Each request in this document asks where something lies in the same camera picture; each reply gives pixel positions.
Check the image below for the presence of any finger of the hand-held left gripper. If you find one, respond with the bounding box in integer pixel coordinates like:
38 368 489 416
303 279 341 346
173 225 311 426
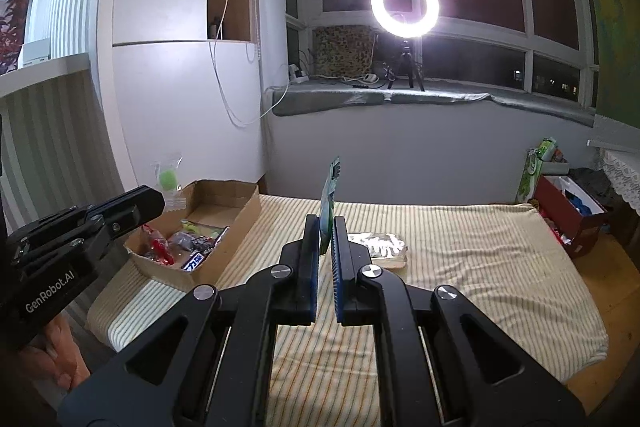
7 192 167 281
74 185 162 221

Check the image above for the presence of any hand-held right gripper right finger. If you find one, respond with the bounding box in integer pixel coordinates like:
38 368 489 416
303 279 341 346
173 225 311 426
333 216 586 427

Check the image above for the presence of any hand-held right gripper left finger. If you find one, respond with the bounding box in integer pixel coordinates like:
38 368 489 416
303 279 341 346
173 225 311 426
57 214 321 427

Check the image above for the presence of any red candy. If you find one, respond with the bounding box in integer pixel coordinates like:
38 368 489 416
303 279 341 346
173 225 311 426
141 225 176 265

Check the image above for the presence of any green ball candy clear wrapper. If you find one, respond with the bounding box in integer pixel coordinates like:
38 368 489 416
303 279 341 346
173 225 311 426
151 155 185 212

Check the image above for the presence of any thin blue green packet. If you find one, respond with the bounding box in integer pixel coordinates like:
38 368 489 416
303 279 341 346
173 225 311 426
319 155 344 255

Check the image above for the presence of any brown cardboard box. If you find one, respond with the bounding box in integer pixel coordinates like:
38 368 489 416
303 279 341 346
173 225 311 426
124 179 262 293

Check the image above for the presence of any person's left hand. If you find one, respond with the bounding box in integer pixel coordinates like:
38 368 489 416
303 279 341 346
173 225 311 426
21 321 92 391

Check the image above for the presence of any pale cracker packet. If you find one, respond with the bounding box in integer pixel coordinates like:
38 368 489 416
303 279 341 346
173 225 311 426
346 232 410 264

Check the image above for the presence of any brown chocolate bar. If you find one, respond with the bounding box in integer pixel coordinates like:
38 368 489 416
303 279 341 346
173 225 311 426
180 252 207 274

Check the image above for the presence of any white wardrobe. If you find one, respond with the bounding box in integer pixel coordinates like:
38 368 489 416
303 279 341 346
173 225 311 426
97 0 273 195

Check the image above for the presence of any striped bed mattress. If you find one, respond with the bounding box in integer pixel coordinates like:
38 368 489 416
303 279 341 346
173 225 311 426
87 194 610 385

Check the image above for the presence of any small white box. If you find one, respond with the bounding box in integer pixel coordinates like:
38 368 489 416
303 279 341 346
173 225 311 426
20 39 53 68

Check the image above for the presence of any green carton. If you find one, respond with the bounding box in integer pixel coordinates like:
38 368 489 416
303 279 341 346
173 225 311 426
517 137 558 205

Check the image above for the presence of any leopard print cushion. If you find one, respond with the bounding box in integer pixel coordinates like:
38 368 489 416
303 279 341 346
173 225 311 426
313 25 377 78

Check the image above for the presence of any red box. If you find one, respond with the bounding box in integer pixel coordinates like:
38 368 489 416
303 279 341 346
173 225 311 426
532 174 610 258

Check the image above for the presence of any black tripod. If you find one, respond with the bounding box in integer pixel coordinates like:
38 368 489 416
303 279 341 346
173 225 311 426
386 39 426 92

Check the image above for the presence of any white lace cloth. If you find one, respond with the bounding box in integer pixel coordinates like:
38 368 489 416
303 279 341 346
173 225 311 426
597 147 640 208

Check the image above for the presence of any white cable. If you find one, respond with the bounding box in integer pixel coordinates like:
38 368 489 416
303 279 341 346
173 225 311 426
209 0 291 128

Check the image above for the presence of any ring light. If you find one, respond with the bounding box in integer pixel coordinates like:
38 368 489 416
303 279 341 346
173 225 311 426
371 0 441 40

